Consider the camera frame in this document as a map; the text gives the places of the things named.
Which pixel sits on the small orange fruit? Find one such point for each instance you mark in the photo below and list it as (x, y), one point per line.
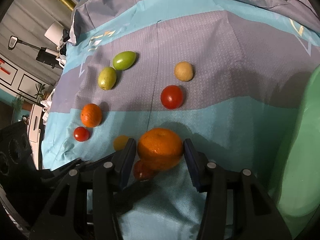
(91, 115)

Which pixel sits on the blue purple striped cloth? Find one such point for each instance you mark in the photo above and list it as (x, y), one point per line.
(252, 60)

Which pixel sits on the black speaker box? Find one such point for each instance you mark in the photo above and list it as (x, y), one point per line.
(16, 153)

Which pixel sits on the small yellow fruit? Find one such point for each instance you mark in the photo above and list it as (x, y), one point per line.
(120, 142)

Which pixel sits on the large red tomato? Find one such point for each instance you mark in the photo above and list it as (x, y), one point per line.
(172, 97)

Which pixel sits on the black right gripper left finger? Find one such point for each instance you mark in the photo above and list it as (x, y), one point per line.
(67, 205)

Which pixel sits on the bright green mango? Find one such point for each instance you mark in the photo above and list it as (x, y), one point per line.
(124, 60)

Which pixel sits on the green potted plant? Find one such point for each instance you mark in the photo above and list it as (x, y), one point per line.
(20, 102)

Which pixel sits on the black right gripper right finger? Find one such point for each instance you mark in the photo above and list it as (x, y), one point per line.
(237, 206)

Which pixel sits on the white cabinet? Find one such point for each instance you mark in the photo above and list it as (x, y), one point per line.
(34, 134)

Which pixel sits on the small red tomato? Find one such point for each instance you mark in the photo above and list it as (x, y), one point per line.
(81, 134)

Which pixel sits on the green plastic bowl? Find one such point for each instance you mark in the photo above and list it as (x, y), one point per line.
(294, 184)

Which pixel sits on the brown kiwi fruit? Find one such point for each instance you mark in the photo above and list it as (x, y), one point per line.
(184, 71)

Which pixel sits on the yellow-green pear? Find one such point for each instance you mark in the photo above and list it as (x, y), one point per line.
(107, 78)

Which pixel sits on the white floor lamp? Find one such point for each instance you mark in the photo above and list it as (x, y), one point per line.
(45, 55)

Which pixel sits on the large orange fruit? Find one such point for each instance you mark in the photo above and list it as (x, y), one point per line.
(160, 149)

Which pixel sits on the red tomato under gripper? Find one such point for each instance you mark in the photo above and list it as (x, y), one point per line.
(142, 172)

